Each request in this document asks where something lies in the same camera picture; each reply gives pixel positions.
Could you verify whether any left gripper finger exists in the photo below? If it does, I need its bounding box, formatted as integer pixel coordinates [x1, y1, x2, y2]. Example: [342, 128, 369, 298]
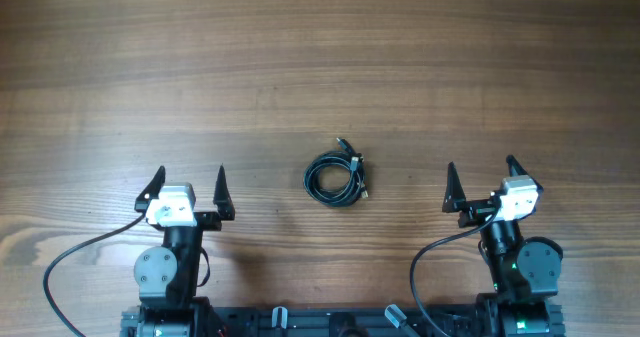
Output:
[134, 166, 166, 213]
[213, 165, 235, 221]

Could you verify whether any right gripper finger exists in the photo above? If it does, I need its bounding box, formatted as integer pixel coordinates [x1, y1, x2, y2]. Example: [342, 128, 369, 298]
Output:
[442, 162, 467, 213]
[506, 155, 544, 193]

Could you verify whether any thick black cable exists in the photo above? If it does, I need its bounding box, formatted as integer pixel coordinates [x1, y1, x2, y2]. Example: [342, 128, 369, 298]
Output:
[302, 136, 371, 209]

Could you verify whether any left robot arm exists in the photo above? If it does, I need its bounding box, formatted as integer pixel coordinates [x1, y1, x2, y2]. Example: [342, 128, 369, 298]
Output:
[119, 166, 235, 337]

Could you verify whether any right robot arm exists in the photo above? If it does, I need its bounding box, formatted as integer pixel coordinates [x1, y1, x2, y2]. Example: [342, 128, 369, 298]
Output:
[442, 155, 566, 337]

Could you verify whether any right camera cable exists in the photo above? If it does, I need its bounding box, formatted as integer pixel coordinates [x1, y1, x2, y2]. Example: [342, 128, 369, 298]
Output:
[409, 204, 503, 337]

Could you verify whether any camera cable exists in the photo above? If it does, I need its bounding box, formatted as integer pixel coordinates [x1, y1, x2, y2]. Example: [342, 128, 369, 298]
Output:
[409, 204, 503, 337]
[42, 212, 148, 337]

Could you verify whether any left camera cable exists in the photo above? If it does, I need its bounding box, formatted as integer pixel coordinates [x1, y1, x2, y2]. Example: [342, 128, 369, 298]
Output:
[42, 212, 148, 337]

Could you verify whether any black mounting rail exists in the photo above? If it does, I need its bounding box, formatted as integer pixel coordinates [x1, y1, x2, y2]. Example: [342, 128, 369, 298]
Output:
[120, 301, 566, 337]

